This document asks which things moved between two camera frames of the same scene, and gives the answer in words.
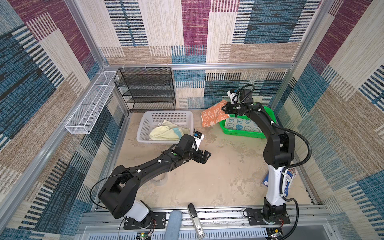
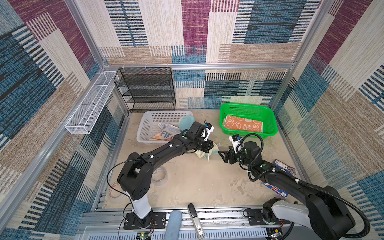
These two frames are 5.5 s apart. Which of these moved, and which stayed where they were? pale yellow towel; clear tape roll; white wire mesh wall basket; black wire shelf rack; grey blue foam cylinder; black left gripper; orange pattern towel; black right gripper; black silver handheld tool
Moved: black right gripper; black left gripper; pale yellow towel; orange pattern towel
Stayed: black wire shelf rack; black silver handheld tool; white wire mesh wall basket; grey blue foam cylinder; clear tape roll
